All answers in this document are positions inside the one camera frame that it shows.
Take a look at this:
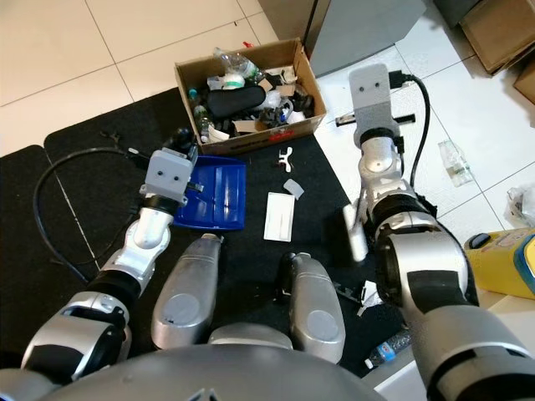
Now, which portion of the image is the white torn carton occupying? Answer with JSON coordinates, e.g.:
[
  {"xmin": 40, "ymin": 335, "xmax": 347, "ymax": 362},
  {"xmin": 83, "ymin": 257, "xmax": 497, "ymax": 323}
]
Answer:
[{"xmin": 357, "ymin": 281, "xmax": 382, "ymax": 317}]

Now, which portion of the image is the yellow plastic container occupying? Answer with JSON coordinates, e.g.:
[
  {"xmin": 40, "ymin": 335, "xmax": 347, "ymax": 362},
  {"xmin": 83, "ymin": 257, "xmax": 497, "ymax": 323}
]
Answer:
[{"xmin": 463, "ymin": 227, "xmax": 535, "ymax": 301}]

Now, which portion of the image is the small white plastic hook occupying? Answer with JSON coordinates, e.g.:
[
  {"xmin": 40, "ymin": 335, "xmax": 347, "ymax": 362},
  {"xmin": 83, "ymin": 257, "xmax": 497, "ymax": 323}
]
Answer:
[{"xmin": 275, "ymin": 147, "xmax": 296, "ymax": 170}]

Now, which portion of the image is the grey metal cabinet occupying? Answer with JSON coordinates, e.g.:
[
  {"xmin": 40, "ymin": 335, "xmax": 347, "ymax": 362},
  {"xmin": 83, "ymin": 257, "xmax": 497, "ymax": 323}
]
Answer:
[{"xmin": 304, "ymin": 0, "xmax": 428, "ymax": 79}]

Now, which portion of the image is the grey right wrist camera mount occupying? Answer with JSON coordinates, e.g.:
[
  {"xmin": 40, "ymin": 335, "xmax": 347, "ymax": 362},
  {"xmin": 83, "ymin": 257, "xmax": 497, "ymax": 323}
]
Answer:
[{"xmin": 349, "ymin": 64, "xmax": 395, "ymax": 131}]

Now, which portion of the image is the silver robot leg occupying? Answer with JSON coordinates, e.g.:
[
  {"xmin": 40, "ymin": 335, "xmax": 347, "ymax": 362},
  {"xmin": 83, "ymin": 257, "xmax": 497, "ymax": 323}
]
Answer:
[
  {"xmin": 280, "ymin": 252, "xmax": 347, "ymax": 365},
  {"xmin": 151, "ymin": 233, "xmax": 223, "ymax": 351}
]

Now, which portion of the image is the silver left robot leg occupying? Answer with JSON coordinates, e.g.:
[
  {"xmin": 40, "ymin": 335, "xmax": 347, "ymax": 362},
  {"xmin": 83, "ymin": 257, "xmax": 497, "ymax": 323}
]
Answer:
[{"xmin": 151, "ymin": 233, "xmax": 223, "ymax": 351}]

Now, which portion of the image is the small white plastic scrap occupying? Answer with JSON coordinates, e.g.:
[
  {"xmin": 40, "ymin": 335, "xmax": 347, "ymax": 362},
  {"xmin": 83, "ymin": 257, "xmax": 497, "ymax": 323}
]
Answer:
[{"xmin": 283, "ymin": 178, "xmax": 305, "ymax": 200}]

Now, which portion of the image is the black oblong pouch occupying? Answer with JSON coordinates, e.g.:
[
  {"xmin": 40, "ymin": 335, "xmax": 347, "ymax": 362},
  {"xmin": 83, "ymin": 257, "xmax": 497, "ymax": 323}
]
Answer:
[{"xmin": 205, "ymin": 85, "xmax": 268, "ymax": 119}]

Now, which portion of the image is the grey robot torso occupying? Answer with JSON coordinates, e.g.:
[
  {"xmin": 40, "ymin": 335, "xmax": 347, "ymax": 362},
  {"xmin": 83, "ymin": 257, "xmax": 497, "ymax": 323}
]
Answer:
[{"xmin": 40, "ymin": 344, "xmax": 437, "ymax": 401}]

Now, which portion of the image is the brown cardboard box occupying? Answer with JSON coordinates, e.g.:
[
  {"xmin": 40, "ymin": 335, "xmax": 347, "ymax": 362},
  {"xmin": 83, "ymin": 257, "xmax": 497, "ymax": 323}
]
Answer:
[
  {"xmin": 513, "ymin": 62, "xmax": 535, "ymax": 106},
  {"xmin": 459, "ymin": 0, "xmax": 535, "ymax": 75}
]

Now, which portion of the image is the crushed clear plastic bottle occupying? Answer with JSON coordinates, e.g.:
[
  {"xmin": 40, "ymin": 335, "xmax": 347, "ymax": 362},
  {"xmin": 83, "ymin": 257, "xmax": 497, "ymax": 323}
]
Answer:
[{"xmin": 438, "ymin": 139, "xmax": 476, "ymax": 188}]

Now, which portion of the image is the white flat paper box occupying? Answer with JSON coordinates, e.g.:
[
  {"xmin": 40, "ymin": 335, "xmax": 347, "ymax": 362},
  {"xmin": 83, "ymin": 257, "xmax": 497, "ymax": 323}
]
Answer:
[{"xmin": 262, "ymin": 191, "xmax": 296, "ymax": 244}]

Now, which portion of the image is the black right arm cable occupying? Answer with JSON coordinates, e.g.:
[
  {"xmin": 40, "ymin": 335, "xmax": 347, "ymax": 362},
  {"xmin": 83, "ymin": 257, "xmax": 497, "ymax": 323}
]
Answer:
[{"xmin": 389, "ymin": 73, "xmax": 433, "ymax": 190}]

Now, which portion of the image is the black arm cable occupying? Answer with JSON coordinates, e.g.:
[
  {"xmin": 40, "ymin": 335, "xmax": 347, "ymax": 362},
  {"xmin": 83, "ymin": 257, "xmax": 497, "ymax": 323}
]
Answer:
[
  {"xmin": 33, "ymin": 148, "xmax": 160, "ymax": 272},
  {"xmin": 389, "ymin": 73, "xmax": 433, "ymax": 190}
]

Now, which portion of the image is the clear crumpled plastic bag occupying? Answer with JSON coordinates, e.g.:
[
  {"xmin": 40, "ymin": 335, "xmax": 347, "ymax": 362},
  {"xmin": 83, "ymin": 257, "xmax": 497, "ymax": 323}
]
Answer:
[{"xmin": 507, "ymin": 185, "xmax": 535, "ymax": 227}]

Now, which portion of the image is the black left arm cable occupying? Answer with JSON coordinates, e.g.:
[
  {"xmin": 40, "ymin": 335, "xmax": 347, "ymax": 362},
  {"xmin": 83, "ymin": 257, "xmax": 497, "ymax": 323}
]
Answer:
[{"xmin": 33, "ymin": 148, "xmax": 160, "ymax": 272}]

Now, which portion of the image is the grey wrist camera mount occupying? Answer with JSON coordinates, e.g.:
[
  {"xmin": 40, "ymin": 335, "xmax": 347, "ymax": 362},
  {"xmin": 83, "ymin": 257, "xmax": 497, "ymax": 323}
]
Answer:
[
  {"xmin": 145, "ymin": 150, "xmax": 196, "ymax": 206},
  {"xmin": 349, "ymin": 64, "xmax": 395, "ymax": 131}
]

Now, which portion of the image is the silver right robot leg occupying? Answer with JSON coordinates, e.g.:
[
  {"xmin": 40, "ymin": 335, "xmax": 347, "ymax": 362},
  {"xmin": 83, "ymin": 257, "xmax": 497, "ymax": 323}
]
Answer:
[{"xmin": 280, "ymin": 252, "xmax": 347, "ymax": 365}]

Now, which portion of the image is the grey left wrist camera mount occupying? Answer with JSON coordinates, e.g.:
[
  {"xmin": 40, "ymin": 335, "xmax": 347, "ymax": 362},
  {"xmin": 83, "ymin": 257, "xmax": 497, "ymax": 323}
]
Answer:
[{"xmin": 145, "ymin": 150, "xmax": 196, "ymax": 206}]

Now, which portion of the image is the cardboard box with rubbish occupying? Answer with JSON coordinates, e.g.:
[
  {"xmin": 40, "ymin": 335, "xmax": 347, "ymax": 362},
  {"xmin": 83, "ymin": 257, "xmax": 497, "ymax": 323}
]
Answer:
[{"xmin": 175, "ymin": 38, "xmax": 328, "ymax": 158}]

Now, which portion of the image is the white and green cup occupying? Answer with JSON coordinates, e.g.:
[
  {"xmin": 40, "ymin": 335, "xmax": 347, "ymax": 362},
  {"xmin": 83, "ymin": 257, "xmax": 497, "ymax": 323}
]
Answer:
[{"xmin": 219, "ymin": 73, "xmax": 246, "ymax": 92}]

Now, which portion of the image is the black floor mat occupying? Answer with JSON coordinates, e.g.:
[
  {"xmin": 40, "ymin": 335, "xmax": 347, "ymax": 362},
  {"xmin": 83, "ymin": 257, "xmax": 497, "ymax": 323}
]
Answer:
[
  {"xmin": 42, "ymin": 87, "xmax": 387, "ymax": 353},
  {"xmin": 0, "ymin": 144, "xmax": 86, "ymax": 356}
]

